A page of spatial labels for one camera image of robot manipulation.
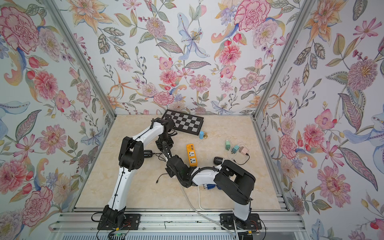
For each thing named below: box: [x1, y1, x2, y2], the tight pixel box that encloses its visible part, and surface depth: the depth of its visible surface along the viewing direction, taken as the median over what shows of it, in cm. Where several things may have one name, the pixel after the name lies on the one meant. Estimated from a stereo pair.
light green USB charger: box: [225, 139, 231, 150], surface depth 103 cm
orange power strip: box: [186, 144, 199, 167], surface depth 97 cm
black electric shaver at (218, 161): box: [213, 156, 225, 166], surface depth 95 cm
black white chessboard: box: [161, 109, 205, 136], surface depth 116 cm
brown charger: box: [238, 146, 249, 155], surface depth 100 cm
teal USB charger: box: [231, 145, 240, 154], surface depth 100 cm
